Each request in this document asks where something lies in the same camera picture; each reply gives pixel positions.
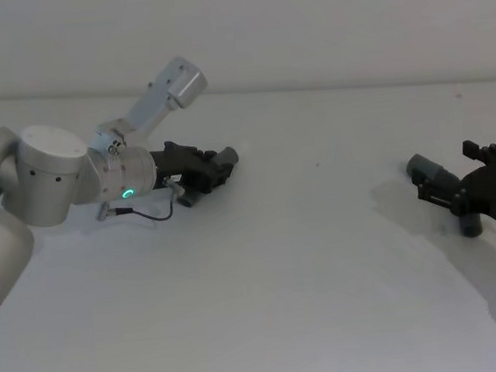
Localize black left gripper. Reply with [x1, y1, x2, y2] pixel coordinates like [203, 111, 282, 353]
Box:
[148, 135, 235, 201]

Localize grey plastic pipe fitting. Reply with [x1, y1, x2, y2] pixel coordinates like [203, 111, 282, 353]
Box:
[173, 145, 245, 210]
[404, 147, 484, 243]

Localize white table cloth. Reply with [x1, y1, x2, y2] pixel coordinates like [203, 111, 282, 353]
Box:
[0, 49, 496, 372]

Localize thin dark gripper cable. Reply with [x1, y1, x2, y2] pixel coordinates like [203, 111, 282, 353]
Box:
[93, 175, 189, 228]

